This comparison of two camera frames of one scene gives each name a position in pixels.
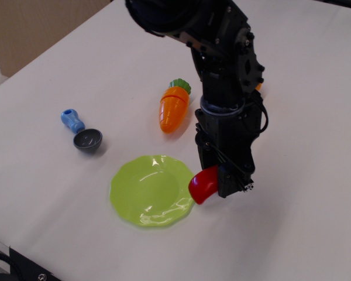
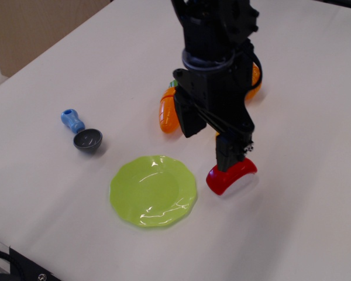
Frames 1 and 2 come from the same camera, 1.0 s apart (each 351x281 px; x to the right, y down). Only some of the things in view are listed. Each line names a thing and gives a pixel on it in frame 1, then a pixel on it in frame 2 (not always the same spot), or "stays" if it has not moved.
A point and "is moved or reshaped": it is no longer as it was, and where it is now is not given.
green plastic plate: (152, 191) stays
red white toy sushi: (203, 184) is moved or reshaped
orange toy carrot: (174, 105) stays
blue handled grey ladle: (85, 139) stays
